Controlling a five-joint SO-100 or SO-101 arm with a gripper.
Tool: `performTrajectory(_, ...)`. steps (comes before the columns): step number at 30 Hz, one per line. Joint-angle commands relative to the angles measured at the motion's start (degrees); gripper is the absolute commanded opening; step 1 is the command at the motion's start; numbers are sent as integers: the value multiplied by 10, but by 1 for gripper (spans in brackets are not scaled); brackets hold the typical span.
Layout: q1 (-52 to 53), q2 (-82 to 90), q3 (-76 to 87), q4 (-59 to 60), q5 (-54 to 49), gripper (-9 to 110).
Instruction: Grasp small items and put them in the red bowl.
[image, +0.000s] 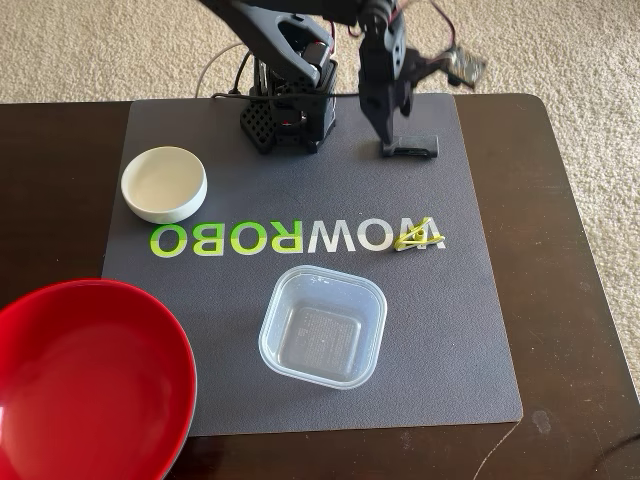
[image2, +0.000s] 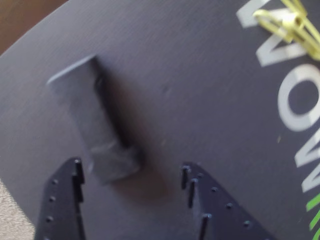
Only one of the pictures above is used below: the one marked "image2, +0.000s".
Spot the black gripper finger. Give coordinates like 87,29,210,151
33,157,87,240
181,162,278,240

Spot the black bow-tie shaped block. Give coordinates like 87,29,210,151
46,54,146,186

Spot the yellow-green wire clip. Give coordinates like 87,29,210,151
252,0,320,61

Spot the grey mat with WOWROBO print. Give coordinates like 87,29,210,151
0,0,320,240

